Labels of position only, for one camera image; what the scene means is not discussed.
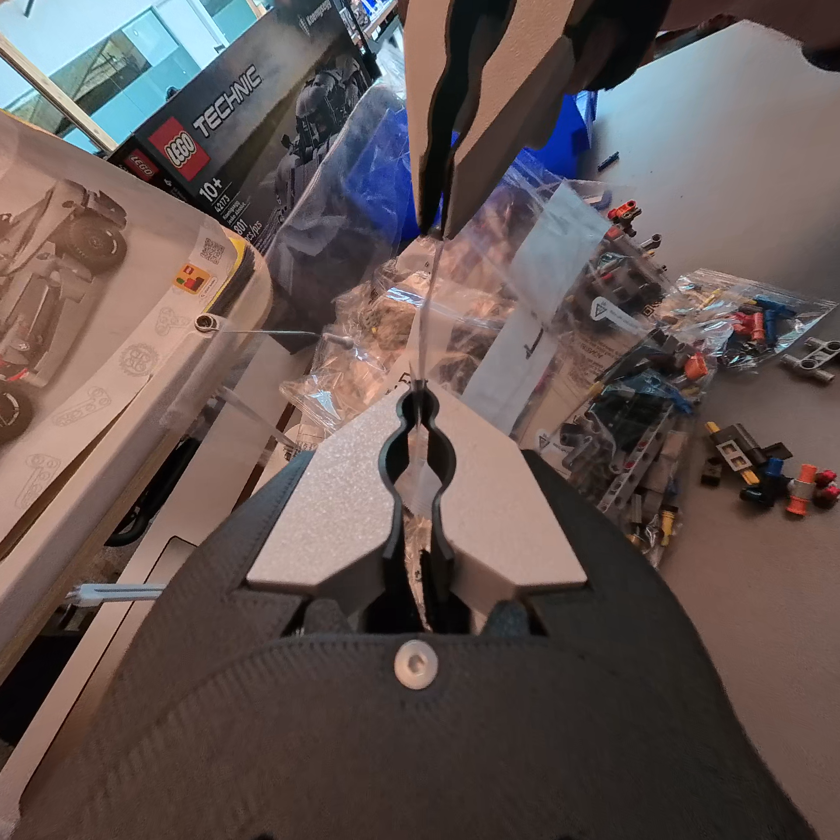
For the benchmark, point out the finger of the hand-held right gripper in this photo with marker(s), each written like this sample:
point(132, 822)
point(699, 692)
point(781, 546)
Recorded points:
point(420, 65)
point(518, 98)

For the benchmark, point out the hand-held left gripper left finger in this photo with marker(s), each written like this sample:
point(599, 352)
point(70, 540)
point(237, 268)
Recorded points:
point(315, 525)

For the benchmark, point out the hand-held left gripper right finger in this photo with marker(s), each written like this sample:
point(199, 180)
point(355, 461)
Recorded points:
point(518, 525)

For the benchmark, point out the dark grey lego chassis frame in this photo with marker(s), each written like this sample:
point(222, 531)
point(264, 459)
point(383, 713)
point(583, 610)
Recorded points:
point(623, 262)

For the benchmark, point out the pile of clear parts bags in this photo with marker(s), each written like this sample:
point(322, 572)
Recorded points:
point(525, 315)

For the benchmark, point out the black connector with blue pin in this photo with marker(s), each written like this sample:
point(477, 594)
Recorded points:
point(764, 485)

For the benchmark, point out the orange lego pin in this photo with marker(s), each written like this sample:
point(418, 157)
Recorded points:
point(802, 489)

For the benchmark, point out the small clear bag of pins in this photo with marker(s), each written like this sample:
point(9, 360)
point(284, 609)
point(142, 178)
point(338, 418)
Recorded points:
point(754, 321)

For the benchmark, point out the tiny black lego pin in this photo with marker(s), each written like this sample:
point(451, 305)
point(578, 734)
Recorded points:
point(609, 159)

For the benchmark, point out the dark lego set box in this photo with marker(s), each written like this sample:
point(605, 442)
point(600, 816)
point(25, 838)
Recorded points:
point(262, 98)

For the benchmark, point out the white lego instruction booklet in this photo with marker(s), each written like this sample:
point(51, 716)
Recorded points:
point(98, 295)

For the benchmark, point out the person's right hand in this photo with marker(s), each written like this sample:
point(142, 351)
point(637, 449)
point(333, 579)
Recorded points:
point(741, 16)

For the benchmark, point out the blue plastic bin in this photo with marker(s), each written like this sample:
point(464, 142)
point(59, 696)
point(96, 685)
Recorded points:
point(571, 131)

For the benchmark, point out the clear bag of mixed pieces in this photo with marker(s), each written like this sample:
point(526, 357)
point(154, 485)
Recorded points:
point(630, 420)

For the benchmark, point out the grey block with yellow pins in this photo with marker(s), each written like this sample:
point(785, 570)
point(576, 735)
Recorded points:
point(738, 449)

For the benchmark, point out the yellow-edged booklet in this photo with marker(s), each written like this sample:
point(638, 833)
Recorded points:
point(246, 275)

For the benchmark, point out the black piece with red studs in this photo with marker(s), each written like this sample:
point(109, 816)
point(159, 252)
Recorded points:
point(828, 489)

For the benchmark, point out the dark grey beam with pins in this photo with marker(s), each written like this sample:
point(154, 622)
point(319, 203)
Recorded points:
point(810, 358)

